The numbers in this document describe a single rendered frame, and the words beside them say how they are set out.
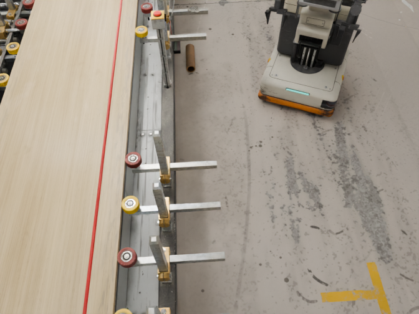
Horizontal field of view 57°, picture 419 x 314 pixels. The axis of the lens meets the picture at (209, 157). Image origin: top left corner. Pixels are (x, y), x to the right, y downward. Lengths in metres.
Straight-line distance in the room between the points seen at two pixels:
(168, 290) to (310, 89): 1.96
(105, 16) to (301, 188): 1.81
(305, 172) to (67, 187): 1.77
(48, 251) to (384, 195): 2.26
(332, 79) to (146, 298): 2.20
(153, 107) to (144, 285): 1.13
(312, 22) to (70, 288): 2.17
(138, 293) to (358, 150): 2.04
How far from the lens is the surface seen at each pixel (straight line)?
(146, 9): 2.81
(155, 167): 1.99
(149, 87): 2.64
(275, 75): 3.21
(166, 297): 1.84
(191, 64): 3.58
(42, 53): 2.65
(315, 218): 2.82
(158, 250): 1.48
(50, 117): 2.25
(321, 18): 2.81
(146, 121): 2.45
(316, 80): 3.23
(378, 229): 2.92
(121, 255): 1.71
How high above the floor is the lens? 2.47
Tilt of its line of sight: 55 degrees down
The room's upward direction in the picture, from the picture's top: 1 degrees counter-clockwise
